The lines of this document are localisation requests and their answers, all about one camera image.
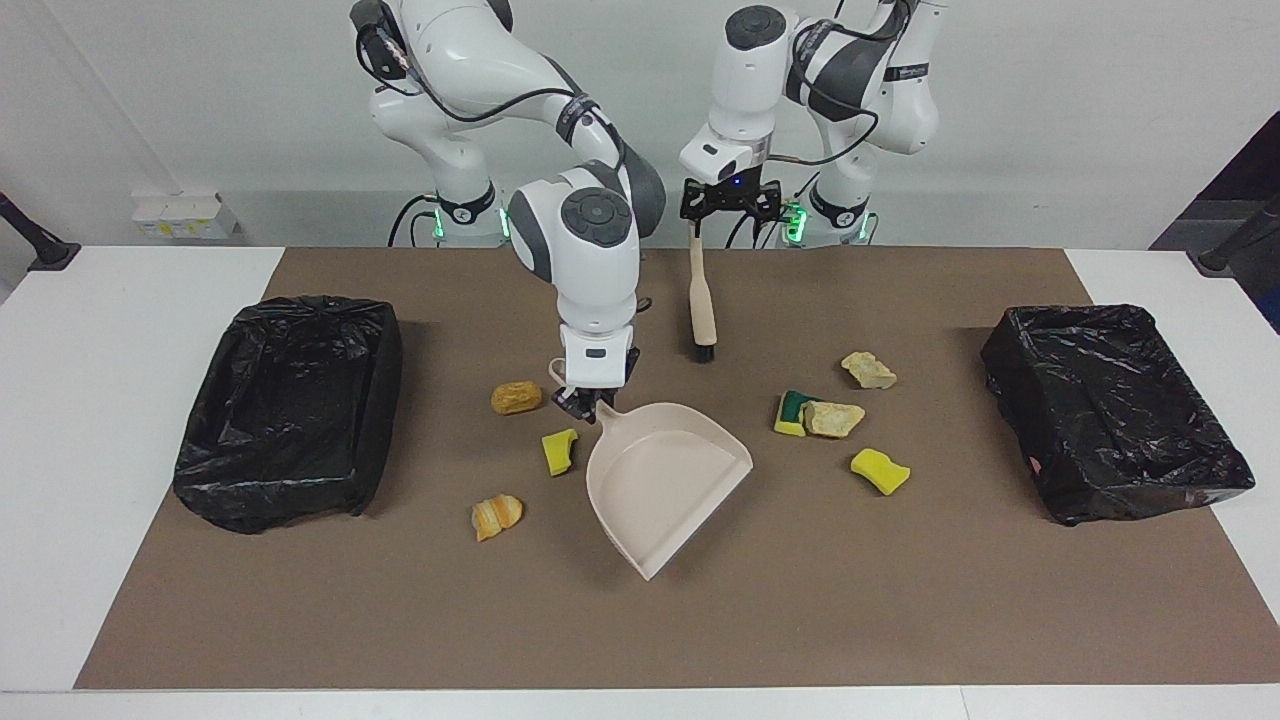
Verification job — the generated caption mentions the beige hand brush black bristles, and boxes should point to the beige hand brush black bristles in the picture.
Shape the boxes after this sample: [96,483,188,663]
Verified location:
[688,228,719,363]

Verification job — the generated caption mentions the beige plastic dustpan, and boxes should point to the beige plastic dustpan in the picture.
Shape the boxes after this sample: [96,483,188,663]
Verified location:
[548,360,754,582]

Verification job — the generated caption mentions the pale beige sponge chunk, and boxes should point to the pale beige sponge chunk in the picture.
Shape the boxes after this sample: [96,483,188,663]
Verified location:
[840,351,898,390]

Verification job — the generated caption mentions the yellow green scouring sponge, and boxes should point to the yellow green scouring sponge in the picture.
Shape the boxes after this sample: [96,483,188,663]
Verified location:
[773,390,823,438]

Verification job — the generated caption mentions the thick beige sponge chunk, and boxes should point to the thick beige sponge chunk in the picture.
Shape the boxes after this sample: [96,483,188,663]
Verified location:
[803,401,867,440]

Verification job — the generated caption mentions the curved yellow sponge piece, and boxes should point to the curved yellow sponge piece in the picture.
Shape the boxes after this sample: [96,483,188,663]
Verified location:
[851,448,912,497]

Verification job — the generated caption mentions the black bag lined bin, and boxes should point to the black bag lined bin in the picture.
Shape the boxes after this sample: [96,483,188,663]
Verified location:
[173,295,404,535]
[980,304,1256,527]

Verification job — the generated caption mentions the small yellow sponge piece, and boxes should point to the small yellow sponge piece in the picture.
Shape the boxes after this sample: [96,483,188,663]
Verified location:
[541,428,580,477]

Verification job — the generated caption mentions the brown bread roll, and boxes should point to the brown bread roll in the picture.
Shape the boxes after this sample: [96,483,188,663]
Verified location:
[490,380,544,416]

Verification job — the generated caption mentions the striped croissant bread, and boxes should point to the striped croissant bread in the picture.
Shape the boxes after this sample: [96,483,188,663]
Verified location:
[471,494,524,543]

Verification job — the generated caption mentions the brown paper table mat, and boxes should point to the brown paper table mat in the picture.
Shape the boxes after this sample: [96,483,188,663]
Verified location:
[75,247,1280,691]

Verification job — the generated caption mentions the black stand pole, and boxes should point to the black stand pole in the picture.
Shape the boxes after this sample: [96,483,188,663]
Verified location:
[1188,195,1280,276]
[0,192,81,273]

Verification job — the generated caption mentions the black left base cable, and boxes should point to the black left base cable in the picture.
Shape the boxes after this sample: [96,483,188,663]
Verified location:
[735,175,811,248]

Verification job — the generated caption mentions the black base cable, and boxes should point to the black base cable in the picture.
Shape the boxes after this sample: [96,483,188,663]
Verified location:
[388,193,441,248]
[735,175,811,248]

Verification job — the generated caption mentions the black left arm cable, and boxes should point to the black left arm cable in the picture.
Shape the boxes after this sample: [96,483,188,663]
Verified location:
[790,0,901,171]

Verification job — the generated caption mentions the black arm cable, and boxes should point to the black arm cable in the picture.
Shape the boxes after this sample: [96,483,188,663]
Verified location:
[375,25,626,171]
[790,0,901,171]

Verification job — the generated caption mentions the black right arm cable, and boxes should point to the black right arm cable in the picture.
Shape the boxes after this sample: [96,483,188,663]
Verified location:
[375,25,626,171]

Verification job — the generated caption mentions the black right base cable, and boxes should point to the black right base cable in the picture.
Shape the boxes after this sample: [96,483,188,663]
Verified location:
[388,193,441,248]

